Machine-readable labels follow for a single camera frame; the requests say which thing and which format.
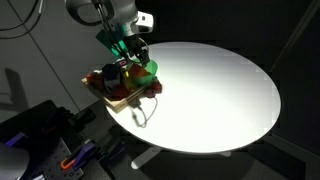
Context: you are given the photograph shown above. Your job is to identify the grey rounded robot base cover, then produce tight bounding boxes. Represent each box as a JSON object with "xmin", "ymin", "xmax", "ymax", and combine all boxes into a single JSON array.
[{"xmin": 0, "ymin": 142, "xmax": 31, "ymax": 180}]

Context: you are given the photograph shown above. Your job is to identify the black perforated mounting board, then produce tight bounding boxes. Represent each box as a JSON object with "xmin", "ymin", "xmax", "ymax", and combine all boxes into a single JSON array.
[{"xmin": 19, "ymin": 128, "xmax": 85, "ymax": 180}]

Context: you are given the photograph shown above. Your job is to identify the black letter block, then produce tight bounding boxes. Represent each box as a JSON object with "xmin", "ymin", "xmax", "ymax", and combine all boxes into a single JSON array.
[{"xmin": 114, "ymin": 58, "xmax": 130, "ymax": 68}]

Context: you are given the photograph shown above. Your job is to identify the dark red toy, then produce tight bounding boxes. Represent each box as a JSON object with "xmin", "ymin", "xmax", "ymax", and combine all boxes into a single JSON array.
[{"xmin": 144, "ymin": 79, "xmax": 164, "ymax": 99}]

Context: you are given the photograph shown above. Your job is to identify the purple clamp with orange handle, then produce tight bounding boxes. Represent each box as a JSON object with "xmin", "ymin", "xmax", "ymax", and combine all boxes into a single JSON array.
[
  {"xmin": 41, "ymin": 109, "xmax": 69, "ymax": 135},
  {"xmin": 60, "ymin": 139, "xmax": 98, "ymax": 171}
]

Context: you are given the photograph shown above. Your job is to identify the wooden tray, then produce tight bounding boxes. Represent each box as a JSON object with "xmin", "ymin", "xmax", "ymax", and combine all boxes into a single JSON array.
[{"xmin": 81, "ymin": 69, "xmax": 158, "ymax": 115}]

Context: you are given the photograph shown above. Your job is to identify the green translucent bowl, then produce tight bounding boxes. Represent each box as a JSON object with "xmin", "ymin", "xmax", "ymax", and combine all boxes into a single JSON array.
[{"xmin": 124, "ymin": 59, "xmax": 160, "ymax": 90}]

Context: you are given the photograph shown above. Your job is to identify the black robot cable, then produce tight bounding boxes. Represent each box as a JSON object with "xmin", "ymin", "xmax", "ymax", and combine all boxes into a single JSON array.
[{"xmin": 0, "ymin": 0, "xmax": 45, "ymax": 41}]

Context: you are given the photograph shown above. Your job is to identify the white table legs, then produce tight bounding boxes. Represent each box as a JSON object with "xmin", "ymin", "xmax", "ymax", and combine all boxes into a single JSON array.
[{"xmin": 130, "ymin": 146, "xmax": 232, "ymax": 170}]

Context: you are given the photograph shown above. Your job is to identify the yellow toy banana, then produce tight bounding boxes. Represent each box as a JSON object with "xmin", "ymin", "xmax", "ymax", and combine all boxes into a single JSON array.
[{"xmin": 122, "ymin": 71, "xmax": 135, "ymax": 92}]

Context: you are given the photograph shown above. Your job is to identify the teal camera mount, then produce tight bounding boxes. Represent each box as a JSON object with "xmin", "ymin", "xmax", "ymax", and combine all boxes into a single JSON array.
[{"xmin": 95, "ymin": 29, "xmax": 135, "ymax": 60}]

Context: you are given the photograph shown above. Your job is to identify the red block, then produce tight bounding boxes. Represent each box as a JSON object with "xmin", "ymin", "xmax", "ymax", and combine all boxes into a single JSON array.
[{"xmin": 111, "ymin": 84, "xmax": 130, "ymax": 102}]

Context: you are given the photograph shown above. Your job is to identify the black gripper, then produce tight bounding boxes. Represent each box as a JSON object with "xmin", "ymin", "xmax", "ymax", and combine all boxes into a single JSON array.
[{"xmin": 123, "ymin": 34, "xmax": 151, "ymax": 67}]

